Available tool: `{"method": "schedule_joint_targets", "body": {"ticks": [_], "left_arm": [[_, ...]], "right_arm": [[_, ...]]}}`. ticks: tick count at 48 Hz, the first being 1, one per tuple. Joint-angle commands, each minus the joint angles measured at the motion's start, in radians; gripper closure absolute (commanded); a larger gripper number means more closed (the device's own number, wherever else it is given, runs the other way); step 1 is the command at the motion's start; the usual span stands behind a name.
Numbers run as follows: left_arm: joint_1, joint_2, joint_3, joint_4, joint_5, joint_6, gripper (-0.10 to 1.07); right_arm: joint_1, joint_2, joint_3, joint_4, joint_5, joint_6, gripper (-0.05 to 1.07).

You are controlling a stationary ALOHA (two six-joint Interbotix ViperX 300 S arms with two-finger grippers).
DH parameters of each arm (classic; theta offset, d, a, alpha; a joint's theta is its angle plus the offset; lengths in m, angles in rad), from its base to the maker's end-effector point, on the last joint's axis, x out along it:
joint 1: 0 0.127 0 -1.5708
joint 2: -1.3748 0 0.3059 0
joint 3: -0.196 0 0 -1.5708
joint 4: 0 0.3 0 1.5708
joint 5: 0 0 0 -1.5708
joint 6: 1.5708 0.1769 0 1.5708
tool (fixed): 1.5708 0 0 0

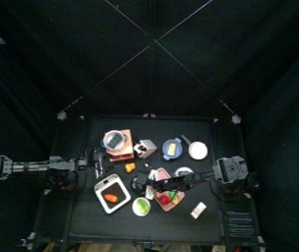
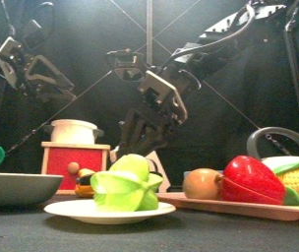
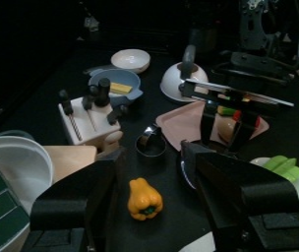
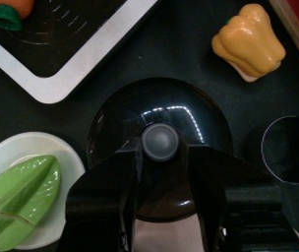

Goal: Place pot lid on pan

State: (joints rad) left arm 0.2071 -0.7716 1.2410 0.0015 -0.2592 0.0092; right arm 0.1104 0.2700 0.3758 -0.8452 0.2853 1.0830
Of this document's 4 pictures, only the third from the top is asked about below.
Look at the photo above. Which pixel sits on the small black metal cup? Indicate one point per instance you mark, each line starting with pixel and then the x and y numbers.
pixel 152 151

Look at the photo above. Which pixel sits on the pink tray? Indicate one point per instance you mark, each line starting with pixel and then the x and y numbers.
pixel 178 126

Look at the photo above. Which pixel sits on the yellow toy bell pepper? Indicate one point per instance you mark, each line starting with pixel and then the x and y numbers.
pixel 145 197

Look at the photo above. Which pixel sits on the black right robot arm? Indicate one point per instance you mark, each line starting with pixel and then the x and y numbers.
pixel 257 29

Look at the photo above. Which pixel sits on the dark pan with shiny rim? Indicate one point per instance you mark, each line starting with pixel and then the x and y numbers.
pixel 186 174

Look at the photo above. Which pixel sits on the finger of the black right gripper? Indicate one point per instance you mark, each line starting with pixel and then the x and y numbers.
pixel 244 131
pixel 209 121

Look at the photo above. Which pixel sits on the small grey metal fixture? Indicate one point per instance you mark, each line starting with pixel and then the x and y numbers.
pixel 91 23

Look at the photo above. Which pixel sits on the rounded beige wooden piece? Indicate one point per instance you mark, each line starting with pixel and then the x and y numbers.
pixel 114 141

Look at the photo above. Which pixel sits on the red toy bell pepper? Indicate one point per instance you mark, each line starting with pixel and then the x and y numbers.
pixel 257 122

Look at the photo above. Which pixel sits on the blue-grey bowl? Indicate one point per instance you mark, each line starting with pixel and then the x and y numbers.
pixel 113 76

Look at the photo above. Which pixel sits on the white knife block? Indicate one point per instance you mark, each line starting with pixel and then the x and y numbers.
pixel 91 126

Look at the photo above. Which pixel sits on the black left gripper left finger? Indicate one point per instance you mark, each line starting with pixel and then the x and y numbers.
pixel 69 210

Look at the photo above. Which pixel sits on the yellow toy butter block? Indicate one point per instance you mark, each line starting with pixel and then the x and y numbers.
pixel 122 88

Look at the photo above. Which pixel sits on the beige toy onion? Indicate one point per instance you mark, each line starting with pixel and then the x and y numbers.
pixel 227 129

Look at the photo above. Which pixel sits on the yellow toy corn green husk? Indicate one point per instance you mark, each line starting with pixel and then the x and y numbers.
pixel 227 110

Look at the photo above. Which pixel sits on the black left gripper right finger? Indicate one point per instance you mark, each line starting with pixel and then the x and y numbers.
pixel 249 203

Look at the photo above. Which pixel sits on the green toy lettuce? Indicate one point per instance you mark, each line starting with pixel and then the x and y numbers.
pixel 284 167

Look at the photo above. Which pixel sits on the white bowl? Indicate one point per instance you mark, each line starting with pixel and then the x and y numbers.
pixel 130 59

